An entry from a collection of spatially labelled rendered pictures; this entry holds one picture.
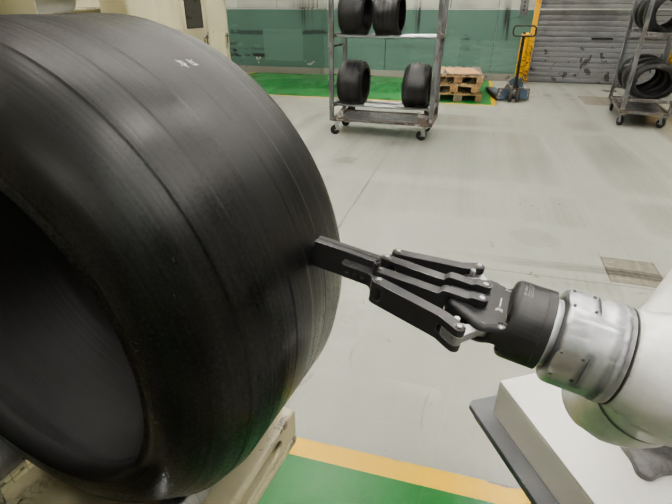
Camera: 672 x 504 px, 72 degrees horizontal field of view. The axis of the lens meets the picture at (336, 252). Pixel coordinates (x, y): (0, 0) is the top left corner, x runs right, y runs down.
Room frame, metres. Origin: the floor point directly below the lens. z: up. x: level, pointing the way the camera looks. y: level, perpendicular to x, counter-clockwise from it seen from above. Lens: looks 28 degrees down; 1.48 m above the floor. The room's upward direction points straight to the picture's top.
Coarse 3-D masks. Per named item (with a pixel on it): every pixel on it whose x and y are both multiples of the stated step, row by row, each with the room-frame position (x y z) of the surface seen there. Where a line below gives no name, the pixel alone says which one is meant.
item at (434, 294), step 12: (384, 276) 0.39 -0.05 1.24; (396, 276) 0.39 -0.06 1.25; (408, 276) 0.39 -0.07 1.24; (408, 288) 0.38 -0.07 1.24; (420, 288) 0.37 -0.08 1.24; (432, 288) 0.37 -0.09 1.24; (444, 288) 0.37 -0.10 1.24; (456, 288) 0.37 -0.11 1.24; (432, 300) 0.37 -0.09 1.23; (444, 300) 0.36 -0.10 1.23; (468, 300) 0.35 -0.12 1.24; (480, 300) 0.35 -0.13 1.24
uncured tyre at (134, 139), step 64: (0, 64) 0.38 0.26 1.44; (64, 64) 0.39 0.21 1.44; (128, 64) 0.43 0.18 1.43; (0, 128) 0.34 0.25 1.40; (64, 128) 0.35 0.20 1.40; (128, 128) 0.36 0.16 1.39; (192, 128) 0.40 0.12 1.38; (256, 128) 0.47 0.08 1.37; (0, 192) 0.68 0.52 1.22; (64, 192) 0.32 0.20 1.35; (128, 192) 0.33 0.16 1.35; (192, 192) 0.35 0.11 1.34; (256, 192) 0.40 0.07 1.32; (320, 192) 0.49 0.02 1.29; (0, 256) 0.64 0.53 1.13; (64, 256) 0.71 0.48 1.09; (128, 256) 0.31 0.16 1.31; (192, 256) 0.32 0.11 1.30; (256, 256) 0.36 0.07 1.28; (0, 320) 0.59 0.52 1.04; (64, 320) 0.64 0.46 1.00; (128, 320) 0.30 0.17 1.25; (192, 320) 0.30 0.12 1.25; (256, 320) 0.33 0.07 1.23; (320, 320) 0.44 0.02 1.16; (0, 384) 0.51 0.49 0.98; (64, 384) 0.55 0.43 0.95; (128, 384) 0.58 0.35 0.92; (192, 384) 0.29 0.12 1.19; (256, 384) 0.32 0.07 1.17; (64, 448) 0.40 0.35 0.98; (128, 448) 0.46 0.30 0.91; (192, 448) 0.29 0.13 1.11
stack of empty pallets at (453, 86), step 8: (448, 72) 8.70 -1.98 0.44; (480, 72) 8.69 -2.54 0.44; (440, 80) 8.79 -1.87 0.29; (448, 80) 8.80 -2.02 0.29; (456, 80) 8.45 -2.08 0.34; (464, 80) 8.78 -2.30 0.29; (472, 80) 8.80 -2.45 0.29; (480, 80) 8.35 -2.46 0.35; (440, 88) 8.85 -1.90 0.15; (448, 88) 8.87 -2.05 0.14; (456, 88) 8.42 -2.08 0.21; (464, 88) 8.87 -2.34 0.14; (472, 88) 8.32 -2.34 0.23; (456, 96) 8.41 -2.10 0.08; (480, 96) 8.32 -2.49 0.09
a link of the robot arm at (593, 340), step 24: (576, 312) 0.32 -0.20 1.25; (600, 312) 0.32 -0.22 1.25; (624, 312) 0.32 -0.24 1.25; (552, 336) 0.32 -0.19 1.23; (576, 336) 0.30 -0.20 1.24; (600, 336) 0.30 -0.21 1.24; (624, 336) 0.30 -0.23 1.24; (552, 360) 0.30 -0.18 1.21; (576, 360) 0.30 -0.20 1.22; (600, 360) 0.29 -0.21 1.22; (624, 360) 0.29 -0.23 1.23; (552, 384) 0.31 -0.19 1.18; (576, 384) 0.29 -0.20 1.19; (600, 384) 0.28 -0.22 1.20
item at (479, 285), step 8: (384, 256) 0.42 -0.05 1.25; (392, 256) 0.42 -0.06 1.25; (392, 264) 0.41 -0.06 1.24; (400, 264) 0.41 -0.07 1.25; (408, 264) 0.41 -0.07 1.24; (416, 264) 0.41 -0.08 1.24; (400, 272) 0.41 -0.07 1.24; (408, 272) 0.40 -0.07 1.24; (416, 272) 0.40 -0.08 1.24; (424, 272) 0.40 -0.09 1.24; (432, 272) 0.40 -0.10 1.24; (440, 272) 0.40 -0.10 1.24; (424, 280) 0.40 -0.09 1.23; (432, 280) 0.39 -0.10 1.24; (440, 280) 0.39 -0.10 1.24; (448, 280) 0.39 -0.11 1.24; (456, 280) 0.38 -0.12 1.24; (464, 280) 0.38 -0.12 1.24; (472, 280) 0.39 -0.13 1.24; (480, 280) 0.38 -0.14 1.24; (472, 288) 0.38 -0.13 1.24; (480, 288) 0.37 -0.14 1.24; (488, 288) 0.37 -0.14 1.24
